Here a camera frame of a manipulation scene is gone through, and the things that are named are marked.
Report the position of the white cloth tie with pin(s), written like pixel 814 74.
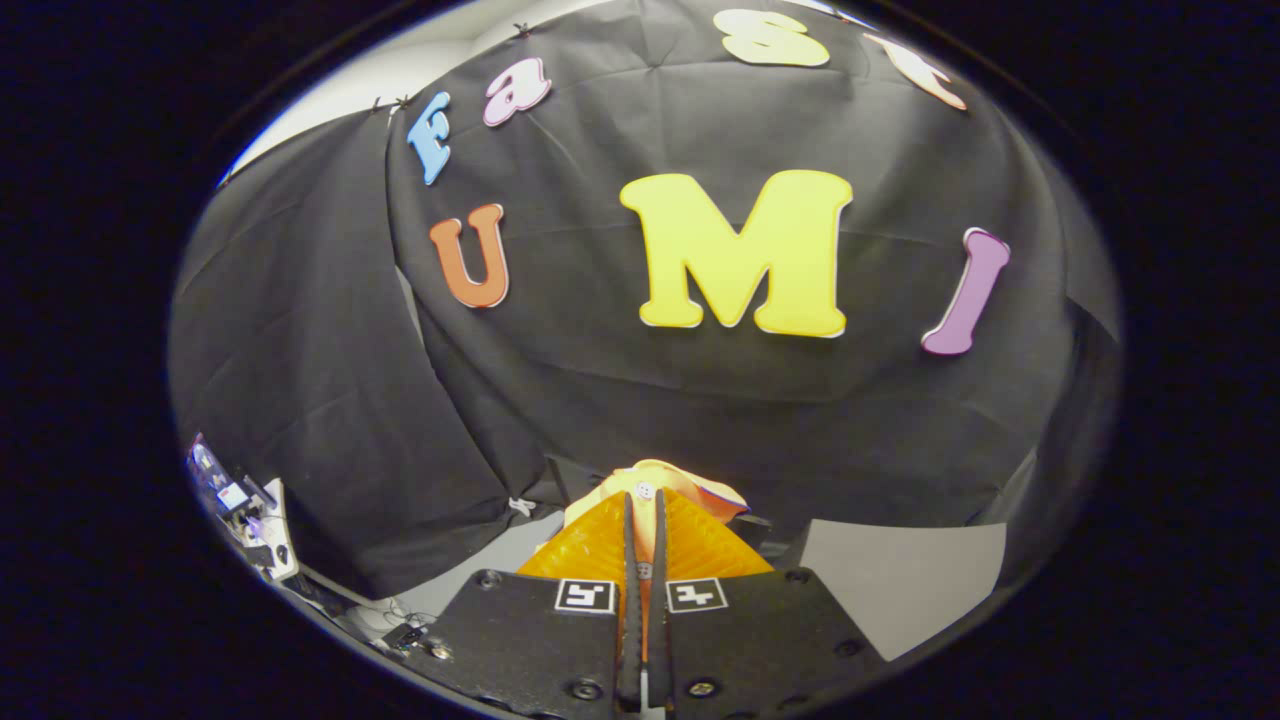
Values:
pixel 521 506

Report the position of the yellow shirt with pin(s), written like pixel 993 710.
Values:
pixel 650 475

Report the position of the small black device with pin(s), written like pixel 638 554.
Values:
pixel 405 636

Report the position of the black backdrop cloth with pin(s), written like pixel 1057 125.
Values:
pixel 600 400

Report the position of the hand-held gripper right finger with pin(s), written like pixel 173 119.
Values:
pixel 750 640

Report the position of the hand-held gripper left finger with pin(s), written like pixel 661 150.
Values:
pixel 540 640

